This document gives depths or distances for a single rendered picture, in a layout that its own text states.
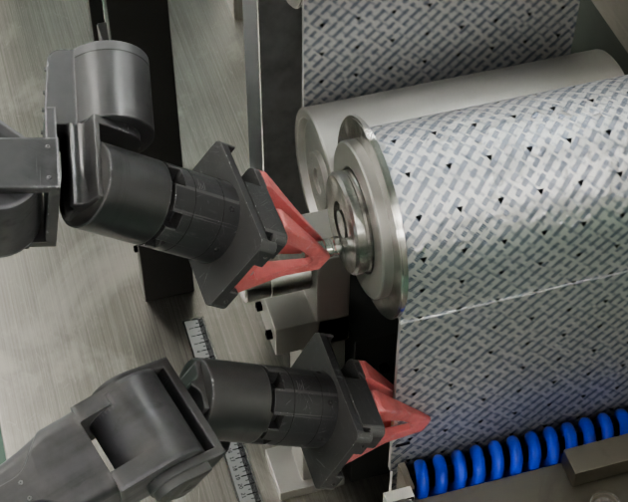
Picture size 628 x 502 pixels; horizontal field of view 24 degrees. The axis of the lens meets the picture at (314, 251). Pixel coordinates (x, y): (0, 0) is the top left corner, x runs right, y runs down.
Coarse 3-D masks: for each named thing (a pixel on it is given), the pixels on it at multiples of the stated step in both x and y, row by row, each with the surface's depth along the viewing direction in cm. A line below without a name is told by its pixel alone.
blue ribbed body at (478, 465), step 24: (528, 432) 116; (552, 432) 116; (600, 432) 117; (624, 432) 116; (456, 456) 114; (480, 456) 114; (504, 456) 115; (528, 456) 115; (552, 456) 115; (432, 480) 114; (456, 480) 114; (480, 480) 114
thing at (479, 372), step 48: (576, 288) 105; (624, 288) 107; (432, 336) 104; (480, 336) 106; (528, 336) 108; (576, 336) 110; (624, 336) 112; (432, 384) 109; (480, 384) 111; (528, 384) 113; (576, 384) 115; (624, 384) 117; (432, 432) 114; (480, 432) 116
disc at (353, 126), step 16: (352, 128) 102; (368, 128) 98; (368, 144) 98; (384, 160) 97; (384, 176) 96; (384, 192) 97; (400, 224) 96; (400, 240) 96; (400, 256) 96; (400, 272) 97; (400, 288) 98; (384, 304) 104; (400, 304) 99
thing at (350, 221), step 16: (336, 176) 101; (352, 176) 101; (336, 192) 102; (352, 192) 99; (336, 208) 104; (352, 208) 99; (336, 224) 104; (352, 224) 99; (368, 224) 99; (352, 240) 100; (368, 240) 99; (352, 256) 101; (368, 256) 100; (352, 272) 102; (368, 272) 103
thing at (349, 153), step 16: (352, 144) 100; (336, 160) 105; (352, 160) 100; (368, 160) 99; (368, 176) 98; (368, 192) 98; (368, 208) 99; (384, 208) 97; (384, 224) 97; (384, 240) 97; (384, 256) 98; (384, 272) 99; (368, 288) 104; (384, 288) 100
